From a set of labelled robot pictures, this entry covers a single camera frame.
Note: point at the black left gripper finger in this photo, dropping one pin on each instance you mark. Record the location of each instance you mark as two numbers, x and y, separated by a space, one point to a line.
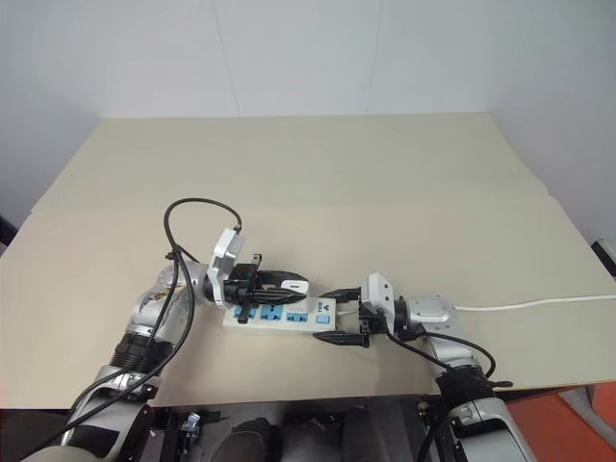
276 276
276 297

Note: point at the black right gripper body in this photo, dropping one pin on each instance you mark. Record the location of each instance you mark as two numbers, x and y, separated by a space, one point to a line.
369 322

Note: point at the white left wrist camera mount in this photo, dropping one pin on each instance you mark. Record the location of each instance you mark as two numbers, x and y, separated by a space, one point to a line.
223 255

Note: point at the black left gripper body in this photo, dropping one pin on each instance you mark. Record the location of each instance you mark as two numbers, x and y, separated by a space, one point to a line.
243 286

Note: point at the white charger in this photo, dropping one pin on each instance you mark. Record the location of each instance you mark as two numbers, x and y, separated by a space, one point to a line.
294 286

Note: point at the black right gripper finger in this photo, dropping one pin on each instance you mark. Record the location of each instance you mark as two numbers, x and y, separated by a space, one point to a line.
344 293
339 338

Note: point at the small metal clamp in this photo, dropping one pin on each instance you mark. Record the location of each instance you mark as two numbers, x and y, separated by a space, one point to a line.
192 419

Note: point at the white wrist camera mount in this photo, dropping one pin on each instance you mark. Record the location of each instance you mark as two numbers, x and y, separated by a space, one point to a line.
223 255
377 289

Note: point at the dark rounded shape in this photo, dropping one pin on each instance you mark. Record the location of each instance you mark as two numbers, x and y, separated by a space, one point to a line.
252 438

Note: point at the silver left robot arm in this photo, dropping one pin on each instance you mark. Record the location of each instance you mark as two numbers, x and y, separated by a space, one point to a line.
149 308

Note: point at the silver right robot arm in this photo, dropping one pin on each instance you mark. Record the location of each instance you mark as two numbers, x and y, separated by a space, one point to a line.
435 313

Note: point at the black object with white edge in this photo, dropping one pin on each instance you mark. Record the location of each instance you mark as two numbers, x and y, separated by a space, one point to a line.
607 255

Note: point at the grey chair part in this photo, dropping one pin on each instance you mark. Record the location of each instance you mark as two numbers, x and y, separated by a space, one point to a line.
592 402

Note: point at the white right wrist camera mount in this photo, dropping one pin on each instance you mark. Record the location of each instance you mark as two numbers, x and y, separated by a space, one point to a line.
377 289

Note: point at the white power strip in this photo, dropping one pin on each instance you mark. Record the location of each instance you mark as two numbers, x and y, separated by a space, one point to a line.
276 328

